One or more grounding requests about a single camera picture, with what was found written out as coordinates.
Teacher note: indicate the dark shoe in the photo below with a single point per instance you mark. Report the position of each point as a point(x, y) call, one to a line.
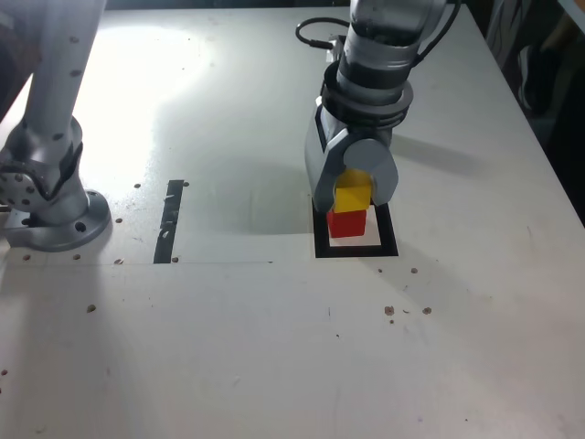
point(539, 78)

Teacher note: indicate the small white camera bracket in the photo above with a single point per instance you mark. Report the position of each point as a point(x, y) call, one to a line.
point(334, 50)

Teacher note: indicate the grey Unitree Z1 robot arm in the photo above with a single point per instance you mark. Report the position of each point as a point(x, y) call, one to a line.
point(55, 91)

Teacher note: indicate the square black tape outline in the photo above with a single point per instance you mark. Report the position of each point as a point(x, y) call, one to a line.
point(356, 251)

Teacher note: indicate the white patterned panel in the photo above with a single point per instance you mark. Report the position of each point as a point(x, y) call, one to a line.
point(500, 27)

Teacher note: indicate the black tape strip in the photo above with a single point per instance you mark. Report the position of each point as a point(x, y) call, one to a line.
point(171, 206)

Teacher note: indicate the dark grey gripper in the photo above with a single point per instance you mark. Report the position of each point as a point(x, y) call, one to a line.
point(372, 133)

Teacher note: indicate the yellow cube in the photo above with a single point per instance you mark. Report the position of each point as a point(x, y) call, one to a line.
point(352, 196)

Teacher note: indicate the red cube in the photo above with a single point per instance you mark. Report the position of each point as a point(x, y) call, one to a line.
point(347, 224)

